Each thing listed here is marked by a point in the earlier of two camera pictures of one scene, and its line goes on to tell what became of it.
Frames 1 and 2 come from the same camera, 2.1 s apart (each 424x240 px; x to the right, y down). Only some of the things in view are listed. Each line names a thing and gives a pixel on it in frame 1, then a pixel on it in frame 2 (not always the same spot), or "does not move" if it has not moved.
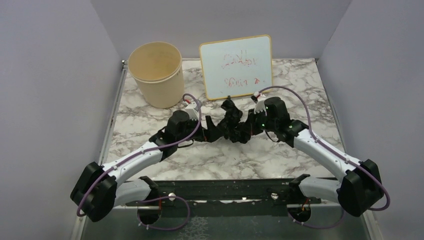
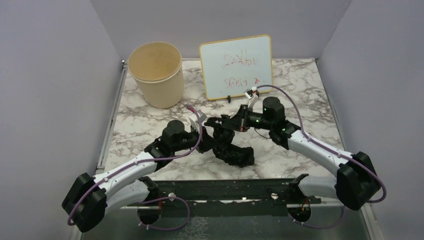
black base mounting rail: [262, 197] does not move
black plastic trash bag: [229, 117] -> [223, 149]
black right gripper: [251, 119] -> [239, 121]
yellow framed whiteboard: [237, 66] does not move
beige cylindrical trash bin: [157, 69] does not move
